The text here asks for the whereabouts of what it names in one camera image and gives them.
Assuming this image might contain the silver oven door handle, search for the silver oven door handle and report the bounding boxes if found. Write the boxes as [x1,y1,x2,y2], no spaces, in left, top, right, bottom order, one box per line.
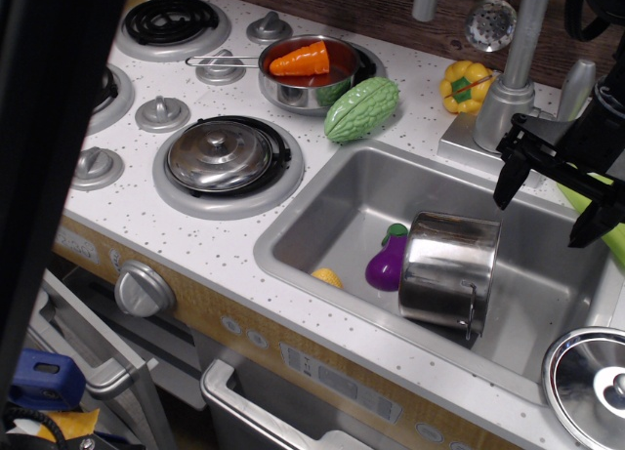
[28,271,158,402]

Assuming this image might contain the silver stove knob front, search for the silver stove knob front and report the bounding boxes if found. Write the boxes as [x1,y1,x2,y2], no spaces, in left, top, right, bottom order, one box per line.
[70,146,125,191]

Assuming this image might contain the silver stove knob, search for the silver stove knob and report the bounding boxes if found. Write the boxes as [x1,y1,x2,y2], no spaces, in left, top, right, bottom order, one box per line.
[70,146,125,191]
[195,49,246,86]
[135,96,190,133]
[246,11,293,45]

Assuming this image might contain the orange toy carrot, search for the orange toy carrot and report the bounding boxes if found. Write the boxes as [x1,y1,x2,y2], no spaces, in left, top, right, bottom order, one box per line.
[269,41,330,77]

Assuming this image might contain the blue plastic clamp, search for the blue plastic clamp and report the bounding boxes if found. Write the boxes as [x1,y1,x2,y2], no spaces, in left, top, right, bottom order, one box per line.
[9,348,86,411]

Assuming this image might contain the yellow toy corn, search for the yellow toy corn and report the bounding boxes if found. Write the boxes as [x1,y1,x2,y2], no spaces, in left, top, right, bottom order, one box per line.
[312,267,344,289]

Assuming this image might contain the steel pot lid at right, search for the steel pot lid at right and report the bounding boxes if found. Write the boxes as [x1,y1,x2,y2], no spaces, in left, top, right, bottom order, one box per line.
[542,327,624,449]

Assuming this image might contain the hanging silver utensil handle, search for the hanging silver utensil handle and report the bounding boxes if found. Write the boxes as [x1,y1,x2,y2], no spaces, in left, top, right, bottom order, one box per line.
[412,0,438,22]

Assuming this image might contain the silver stove knob centre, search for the silver stove knob centre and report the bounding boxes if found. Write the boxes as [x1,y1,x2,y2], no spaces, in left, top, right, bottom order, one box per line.
[195,49,246,86]

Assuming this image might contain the silver stove knob rear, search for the silver stove knob rear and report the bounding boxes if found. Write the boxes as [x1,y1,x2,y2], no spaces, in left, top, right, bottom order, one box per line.
[246,11,293,45]

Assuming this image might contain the green toy vegetable at right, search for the green toy vegetable at right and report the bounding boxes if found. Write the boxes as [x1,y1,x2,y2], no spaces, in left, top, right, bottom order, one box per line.
[557,183,625,266]

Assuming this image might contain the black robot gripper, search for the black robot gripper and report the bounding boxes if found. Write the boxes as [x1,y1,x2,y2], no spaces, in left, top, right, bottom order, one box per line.
[493,111,624,248]

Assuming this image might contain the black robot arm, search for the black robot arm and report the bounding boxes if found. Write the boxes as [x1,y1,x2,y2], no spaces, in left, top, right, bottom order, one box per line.
[493,53,624,248]

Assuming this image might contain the small steel saucepan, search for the small steel saucepan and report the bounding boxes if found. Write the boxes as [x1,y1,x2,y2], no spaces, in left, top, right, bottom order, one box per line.
[186,34,361,114]

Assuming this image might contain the black post foreground left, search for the black post foreground left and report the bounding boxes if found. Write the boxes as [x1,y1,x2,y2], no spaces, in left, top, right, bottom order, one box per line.
[1,0,126,397]

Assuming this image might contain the silver toy faucet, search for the silver toy faucet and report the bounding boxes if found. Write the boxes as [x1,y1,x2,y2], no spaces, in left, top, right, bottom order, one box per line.
[437,0,549,177]

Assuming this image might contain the silver stove knob left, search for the silver stove knob left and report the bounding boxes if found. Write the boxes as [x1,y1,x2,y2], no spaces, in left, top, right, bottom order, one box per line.
[135,96,190,133]

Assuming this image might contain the purple toy eggplant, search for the purple toy eggplant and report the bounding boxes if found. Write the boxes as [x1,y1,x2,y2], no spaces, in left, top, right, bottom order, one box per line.
[365,223,408,292]

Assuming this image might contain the green toy bitter melon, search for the green toy bitter melon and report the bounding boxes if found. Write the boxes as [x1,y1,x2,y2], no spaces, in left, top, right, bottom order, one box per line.
[324,77,399,143]

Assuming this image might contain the silver oven dial knob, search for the silver oven dial knob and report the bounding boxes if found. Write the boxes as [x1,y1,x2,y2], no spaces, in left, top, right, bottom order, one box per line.
[114,260,176,318]

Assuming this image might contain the silver faucet handle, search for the silver faucet handle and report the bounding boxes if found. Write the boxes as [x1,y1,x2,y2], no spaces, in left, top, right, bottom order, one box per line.
[556,59,596,122]

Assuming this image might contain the silver dishwasher door handle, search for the silver dishwasher door handle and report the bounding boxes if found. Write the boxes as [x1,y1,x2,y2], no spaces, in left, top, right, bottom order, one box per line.
[200,359,369,449]

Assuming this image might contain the black cable top right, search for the black cable top right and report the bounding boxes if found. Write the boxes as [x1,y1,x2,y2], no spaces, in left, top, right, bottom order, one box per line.
[564,0,621,43]

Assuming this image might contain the black coil burner left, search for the black coil burner left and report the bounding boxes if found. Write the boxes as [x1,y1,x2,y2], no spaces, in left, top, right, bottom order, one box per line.
[93,66,118,113]

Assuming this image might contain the overturned stainless steel pot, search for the overturned stainless steel pot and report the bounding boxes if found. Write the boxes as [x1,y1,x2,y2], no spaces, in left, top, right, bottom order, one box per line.
[398,212,502,340]

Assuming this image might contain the silver sink basin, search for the silver sink basin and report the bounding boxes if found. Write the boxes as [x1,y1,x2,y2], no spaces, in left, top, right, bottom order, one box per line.
[254,141,624,403]

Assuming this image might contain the hanging perforated steel ladle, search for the hanging perforated steel ladle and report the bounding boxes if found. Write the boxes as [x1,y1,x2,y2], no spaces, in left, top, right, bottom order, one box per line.
[464,0,517,53]

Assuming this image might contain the yellow toy bell pepper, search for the yellow toy bell pepper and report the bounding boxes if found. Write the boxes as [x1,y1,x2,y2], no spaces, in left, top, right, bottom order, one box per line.
[439,61,496,115]

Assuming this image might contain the black coil burner rear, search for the black coil burner rear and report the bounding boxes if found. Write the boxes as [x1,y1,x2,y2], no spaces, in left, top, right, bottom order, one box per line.
[123,0,220,46]

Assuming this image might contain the steel pot lid on burner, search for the steel pot lid on burner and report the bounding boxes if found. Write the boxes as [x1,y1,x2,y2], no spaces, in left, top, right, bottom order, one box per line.
[167,120,272,192]

